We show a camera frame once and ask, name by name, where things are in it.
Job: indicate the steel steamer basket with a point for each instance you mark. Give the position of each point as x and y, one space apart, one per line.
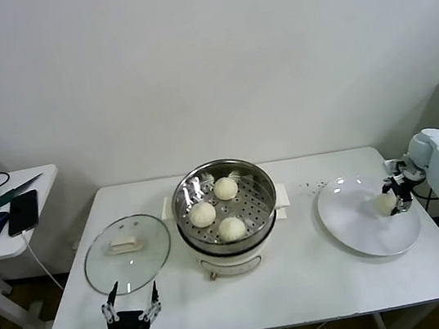
258 204

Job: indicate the white side table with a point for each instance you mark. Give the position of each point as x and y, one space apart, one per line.
43 176

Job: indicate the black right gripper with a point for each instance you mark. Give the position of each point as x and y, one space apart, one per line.
404 184

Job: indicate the black smartphone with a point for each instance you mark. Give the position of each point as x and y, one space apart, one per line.
23 212

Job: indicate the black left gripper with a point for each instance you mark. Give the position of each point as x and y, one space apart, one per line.
128 327

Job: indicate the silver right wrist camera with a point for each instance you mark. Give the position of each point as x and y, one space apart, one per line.
390 166

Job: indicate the white steamed baozi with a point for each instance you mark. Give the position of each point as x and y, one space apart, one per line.
383 206
202 215
225 188
231 229

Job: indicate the round glass pot lid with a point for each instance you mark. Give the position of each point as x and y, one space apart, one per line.
148 241

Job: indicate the white round plate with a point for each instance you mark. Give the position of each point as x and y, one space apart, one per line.
347 215

